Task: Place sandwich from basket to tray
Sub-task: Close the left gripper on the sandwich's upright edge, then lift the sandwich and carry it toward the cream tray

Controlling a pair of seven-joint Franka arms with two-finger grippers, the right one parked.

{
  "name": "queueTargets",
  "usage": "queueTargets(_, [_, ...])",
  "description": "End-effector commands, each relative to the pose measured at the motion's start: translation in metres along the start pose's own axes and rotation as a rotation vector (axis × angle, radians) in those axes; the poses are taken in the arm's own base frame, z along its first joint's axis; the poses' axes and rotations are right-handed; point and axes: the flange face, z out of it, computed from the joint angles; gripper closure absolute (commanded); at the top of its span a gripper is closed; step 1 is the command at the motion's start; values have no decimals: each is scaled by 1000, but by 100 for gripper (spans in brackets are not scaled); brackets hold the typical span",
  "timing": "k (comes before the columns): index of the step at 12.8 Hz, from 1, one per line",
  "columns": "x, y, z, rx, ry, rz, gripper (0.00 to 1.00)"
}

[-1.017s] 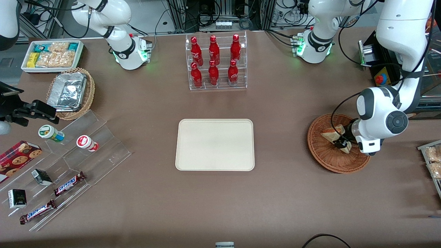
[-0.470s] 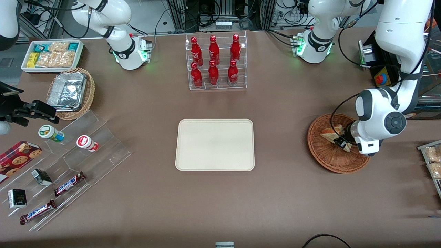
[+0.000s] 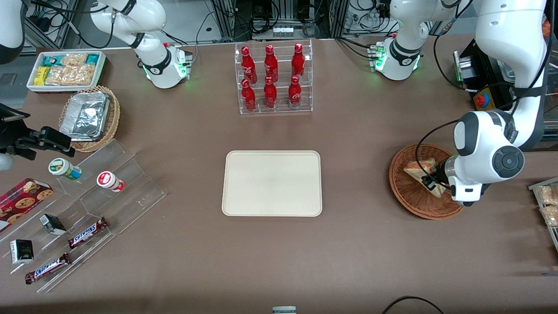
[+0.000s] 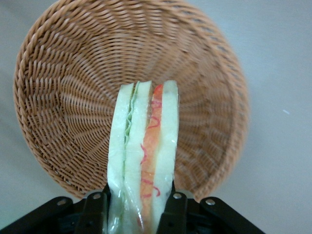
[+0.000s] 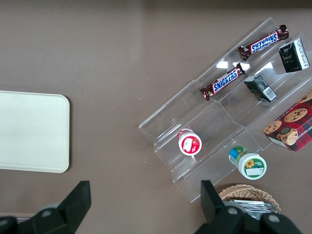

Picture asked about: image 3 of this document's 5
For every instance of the red plaid cookie box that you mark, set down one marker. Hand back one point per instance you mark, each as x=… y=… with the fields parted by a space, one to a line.
x=22 y=203

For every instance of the brown Snickers bar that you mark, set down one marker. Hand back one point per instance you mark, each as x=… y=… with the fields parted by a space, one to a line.
x=47 y=268
x=87 y=233

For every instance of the green lidded yoghurt cup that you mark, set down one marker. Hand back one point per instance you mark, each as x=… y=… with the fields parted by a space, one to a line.
x=63 y=168

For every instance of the clear acrylic stepped shelf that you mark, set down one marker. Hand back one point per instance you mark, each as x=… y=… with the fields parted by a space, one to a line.
x=130 y=183

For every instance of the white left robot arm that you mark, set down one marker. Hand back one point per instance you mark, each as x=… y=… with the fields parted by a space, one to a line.
x=510 y=43

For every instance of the white rectangular snack bin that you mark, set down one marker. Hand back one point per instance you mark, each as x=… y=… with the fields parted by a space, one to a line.
x=101 y=69

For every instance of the clear cracker packet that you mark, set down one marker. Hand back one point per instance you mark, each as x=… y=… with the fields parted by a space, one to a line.
x=69 y=75
x=74 y=59

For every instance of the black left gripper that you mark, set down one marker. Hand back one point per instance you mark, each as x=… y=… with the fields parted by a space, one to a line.
x=441 y=171

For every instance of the clear acrylic bottle rack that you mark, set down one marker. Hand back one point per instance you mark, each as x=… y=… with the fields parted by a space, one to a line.
x=281 y=111

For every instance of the small grey device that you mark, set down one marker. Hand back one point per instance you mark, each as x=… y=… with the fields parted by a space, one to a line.
x=284 y=310

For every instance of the yellow emergency stop button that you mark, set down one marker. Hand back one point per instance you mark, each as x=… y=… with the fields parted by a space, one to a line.
x=484 y=99

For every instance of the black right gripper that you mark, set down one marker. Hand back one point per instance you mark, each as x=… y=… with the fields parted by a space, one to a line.
x=9 y=135

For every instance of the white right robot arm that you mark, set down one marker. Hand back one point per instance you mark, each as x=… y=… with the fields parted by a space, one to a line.
x=139 y=19

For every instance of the red cola bottle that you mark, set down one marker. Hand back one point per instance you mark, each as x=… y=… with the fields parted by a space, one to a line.
x=270 y=63
x=270 y=95
x=248 y=97
x=247 y=63
x=295 y=93
x=298 y=61

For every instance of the yellow snack packet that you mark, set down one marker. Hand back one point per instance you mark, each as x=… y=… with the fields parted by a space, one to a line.
x=42 y=75

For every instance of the aluminium foil container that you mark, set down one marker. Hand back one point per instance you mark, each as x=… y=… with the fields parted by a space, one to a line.
x=85 y=115

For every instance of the teal snack packet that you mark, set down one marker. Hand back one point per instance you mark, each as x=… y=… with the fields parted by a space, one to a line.
x=53 y=60
x=93 y=59

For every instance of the black metal countertop appliance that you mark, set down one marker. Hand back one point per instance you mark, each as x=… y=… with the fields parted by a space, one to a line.
x=484 y=69

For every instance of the triangular sandwich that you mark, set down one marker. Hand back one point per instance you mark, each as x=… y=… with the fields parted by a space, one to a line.
x=418 y=168

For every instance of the small black chocolate box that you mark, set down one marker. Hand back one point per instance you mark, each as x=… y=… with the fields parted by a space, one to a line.
x=53 y=224
x=22 y=251

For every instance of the brown round wicker basket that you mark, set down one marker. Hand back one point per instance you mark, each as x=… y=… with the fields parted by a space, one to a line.
x=407 y=196

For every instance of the clear pastry packet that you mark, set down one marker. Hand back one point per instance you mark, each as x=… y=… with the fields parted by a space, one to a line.
x=548 y=195
x=551 y=216

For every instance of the metal tray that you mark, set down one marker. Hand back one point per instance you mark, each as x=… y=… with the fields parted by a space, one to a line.
x=552 y=235

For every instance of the light tan wicker basket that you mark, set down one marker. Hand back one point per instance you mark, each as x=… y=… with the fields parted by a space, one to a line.
x=114 y=117

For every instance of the white power strip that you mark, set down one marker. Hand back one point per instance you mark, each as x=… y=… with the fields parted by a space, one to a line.
x=282 y=31

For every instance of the red lidded yoghurt cup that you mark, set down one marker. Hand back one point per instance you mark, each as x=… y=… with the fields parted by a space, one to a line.
x=109 y=180

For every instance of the cream plastic tray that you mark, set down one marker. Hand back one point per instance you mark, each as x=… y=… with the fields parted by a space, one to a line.
x=270 y=185

